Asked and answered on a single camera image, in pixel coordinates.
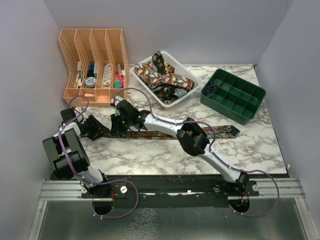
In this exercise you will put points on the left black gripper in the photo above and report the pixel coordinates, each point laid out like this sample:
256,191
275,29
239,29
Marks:
97,127

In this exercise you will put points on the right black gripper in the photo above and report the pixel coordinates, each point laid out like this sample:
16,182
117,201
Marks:
116,129

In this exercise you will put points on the orange floral tie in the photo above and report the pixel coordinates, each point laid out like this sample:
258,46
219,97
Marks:
221,131

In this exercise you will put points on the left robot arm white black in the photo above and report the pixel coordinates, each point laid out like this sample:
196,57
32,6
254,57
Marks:
68,158

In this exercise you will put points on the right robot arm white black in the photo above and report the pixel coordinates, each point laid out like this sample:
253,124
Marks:
192,138

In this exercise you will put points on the pile of patterned ties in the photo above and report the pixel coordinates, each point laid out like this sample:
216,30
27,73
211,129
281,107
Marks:
161,79

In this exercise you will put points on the teal eraser block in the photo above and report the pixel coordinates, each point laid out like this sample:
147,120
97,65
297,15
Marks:
118,84

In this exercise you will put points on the round blue tin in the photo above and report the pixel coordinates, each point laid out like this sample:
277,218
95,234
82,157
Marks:
90,82

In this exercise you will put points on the pink marker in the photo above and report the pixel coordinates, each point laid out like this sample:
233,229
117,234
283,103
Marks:
120,78

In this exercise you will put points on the peach plastic desk organizer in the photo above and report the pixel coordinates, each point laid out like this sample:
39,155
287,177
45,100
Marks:
95,53

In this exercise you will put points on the white plastic lattice basket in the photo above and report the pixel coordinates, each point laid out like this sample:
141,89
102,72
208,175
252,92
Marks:
179,69

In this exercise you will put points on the rolled tie in tray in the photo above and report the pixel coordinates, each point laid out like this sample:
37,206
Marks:
209,90

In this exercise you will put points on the green compartment tray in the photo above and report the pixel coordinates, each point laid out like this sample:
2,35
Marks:
235,98

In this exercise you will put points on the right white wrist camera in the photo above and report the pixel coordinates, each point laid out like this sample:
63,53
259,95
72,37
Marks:
114,102

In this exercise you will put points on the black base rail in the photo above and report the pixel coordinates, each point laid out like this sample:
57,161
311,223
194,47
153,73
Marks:
169,191

